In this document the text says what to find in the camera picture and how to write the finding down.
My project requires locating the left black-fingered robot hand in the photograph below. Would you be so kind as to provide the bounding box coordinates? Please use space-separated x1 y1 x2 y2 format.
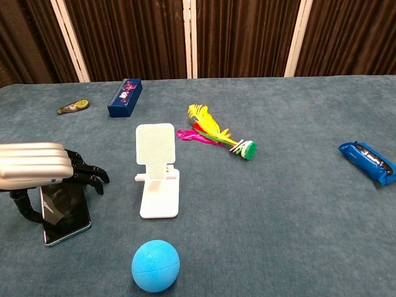
0 142 110 224

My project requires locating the black smartphone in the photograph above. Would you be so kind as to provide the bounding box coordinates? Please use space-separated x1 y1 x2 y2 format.
39 181 93 248

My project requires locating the white plastic card holder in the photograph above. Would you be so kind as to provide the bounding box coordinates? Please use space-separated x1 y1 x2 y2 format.
134 123 181 220

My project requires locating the yellow correction tape dispenser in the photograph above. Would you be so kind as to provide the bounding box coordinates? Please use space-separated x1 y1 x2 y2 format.
56 98 91 116

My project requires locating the dark blue rectangular box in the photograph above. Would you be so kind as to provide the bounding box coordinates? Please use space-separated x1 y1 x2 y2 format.
106 78 144 119

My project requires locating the blue foam ball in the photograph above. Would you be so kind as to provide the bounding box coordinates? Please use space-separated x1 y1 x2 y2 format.
131 239 181 293

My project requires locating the dark brown curtain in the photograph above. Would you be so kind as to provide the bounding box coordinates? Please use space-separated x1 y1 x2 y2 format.
0 0 396 89

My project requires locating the colourful feather shuttlecock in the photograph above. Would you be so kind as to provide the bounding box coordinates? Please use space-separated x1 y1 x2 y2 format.
176 104 258 162

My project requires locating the blue felt table cover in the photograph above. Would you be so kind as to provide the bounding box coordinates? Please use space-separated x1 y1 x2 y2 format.
0 74 396 297

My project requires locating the blue cookie packet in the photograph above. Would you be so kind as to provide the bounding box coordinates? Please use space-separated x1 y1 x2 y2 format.
337 140 396 187

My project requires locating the white partition frame post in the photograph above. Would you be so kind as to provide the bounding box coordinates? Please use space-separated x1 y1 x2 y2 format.
182 0 199 79
50 0 91 83
283 0 314 78

